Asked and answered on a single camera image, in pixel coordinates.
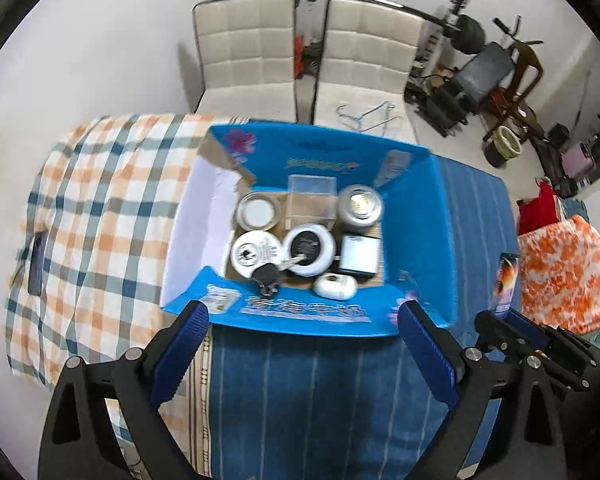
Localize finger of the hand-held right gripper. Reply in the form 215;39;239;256
507;308;552;350
474;311;523;357

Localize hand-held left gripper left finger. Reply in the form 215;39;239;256
37;300;211;480

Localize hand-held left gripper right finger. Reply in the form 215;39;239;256
397;300;567;480

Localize colourful printed card box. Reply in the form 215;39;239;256
491;252;521;317

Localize black car key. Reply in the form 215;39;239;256
252;255;306;297

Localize white earbuds case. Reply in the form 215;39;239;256
313;273;359;300

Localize white round printed tin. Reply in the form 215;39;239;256
230;232;284;279

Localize small white and black box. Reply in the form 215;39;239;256
337;234;381;279

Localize blue cardboard box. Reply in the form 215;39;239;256
160;120;463;339

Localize white round container black lid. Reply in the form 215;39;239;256
282;223;338;278

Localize silver round tin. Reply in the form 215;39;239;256
337;185;384;236

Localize clear plastic box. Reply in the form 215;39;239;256
284;175;339;231

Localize orange floral cloth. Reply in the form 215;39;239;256
517;215;600;335

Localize blue striped blanket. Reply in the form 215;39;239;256
195;155;522;480

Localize red cloth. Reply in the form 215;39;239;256
517;180;562;237

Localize orange and blue plaid blanket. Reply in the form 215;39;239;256
5;112;253;393

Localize dark smartphone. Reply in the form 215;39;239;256
27;230;49;297

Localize purple plastic bin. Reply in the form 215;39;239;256
562;142;597;182

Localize small black bin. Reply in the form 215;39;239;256
549;124;572;150

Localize black weight bench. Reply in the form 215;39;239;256
420;42;514;137

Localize brown plastic chair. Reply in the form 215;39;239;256
482;39;547;142

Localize black barbell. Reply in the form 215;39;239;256
252;0;487;55

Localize cream padded chair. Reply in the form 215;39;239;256
192;0;301;124
312;0;429;142

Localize red plastic item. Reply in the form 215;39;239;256
293;34;321;81

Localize wire clothes hangers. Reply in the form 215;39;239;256
336;101;404;137

